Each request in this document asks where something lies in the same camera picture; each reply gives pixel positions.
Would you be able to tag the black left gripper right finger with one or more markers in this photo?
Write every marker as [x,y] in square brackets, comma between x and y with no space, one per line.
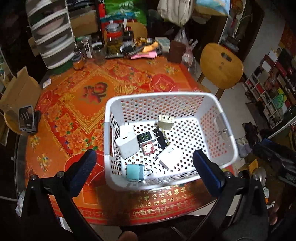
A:
[240,211]

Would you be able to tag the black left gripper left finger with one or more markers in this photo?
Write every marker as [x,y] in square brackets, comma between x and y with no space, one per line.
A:
[49,212]

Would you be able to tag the black yellow toy car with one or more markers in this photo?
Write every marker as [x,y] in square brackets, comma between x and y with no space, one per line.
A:
[161,138]

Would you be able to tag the teal charger plug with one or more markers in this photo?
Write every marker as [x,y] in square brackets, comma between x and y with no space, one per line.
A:
[137,172]

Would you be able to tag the Hello Kitty charger plug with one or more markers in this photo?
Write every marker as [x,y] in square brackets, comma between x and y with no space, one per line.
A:
[148,148]

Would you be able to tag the white flat power adapter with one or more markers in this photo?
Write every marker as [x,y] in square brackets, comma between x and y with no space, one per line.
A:
[170,157]

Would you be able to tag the white perforated plastic basket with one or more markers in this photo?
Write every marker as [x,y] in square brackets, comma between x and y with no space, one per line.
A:
[200,124]

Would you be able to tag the grey black phone stand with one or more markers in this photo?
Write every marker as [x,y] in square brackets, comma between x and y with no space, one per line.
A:
[28,119]

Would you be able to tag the red floral tablecloth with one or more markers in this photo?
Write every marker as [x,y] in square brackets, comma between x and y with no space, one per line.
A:
[72,121]

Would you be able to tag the round wooden stool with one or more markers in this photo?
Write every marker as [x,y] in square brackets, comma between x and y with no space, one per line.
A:
[12,121]

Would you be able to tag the white cube charger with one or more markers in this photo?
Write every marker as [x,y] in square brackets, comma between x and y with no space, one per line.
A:
[127,141]

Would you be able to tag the beige plug adapter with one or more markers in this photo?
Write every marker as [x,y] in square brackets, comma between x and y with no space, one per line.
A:
[165,122]

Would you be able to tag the black green digital charger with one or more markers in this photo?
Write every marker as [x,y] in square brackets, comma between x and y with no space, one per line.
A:
[146,137]

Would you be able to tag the brown cardboard box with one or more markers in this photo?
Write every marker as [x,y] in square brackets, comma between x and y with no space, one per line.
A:
[22,91]

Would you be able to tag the shelf with boxes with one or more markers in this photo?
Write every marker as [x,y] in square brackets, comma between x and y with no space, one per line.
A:
[272,86]

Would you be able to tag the wooden chair with holes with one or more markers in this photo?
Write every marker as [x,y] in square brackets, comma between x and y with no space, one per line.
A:
[221,67]

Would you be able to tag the small orange jar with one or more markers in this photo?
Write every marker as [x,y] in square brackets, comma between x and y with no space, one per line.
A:
[78,62]

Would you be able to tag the brown mug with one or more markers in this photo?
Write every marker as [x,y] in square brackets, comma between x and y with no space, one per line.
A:
[176,52]

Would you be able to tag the clear glass jar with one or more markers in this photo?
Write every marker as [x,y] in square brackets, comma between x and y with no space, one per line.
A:
[99,53]

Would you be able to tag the pink paper sheet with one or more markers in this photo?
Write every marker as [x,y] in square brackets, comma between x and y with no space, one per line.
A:
[150,55]

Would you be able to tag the glass jar of pickles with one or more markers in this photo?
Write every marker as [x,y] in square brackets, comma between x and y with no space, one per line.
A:
[114,38]

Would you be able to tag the white stacked drawer organizer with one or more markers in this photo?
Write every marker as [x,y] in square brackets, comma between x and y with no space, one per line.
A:
[52,31]

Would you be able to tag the beige tote bag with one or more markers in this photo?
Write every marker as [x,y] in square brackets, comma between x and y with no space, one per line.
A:
[176,11]

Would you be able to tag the green shopping bag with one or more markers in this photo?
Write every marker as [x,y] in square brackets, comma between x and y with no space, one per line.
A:
[127,9]

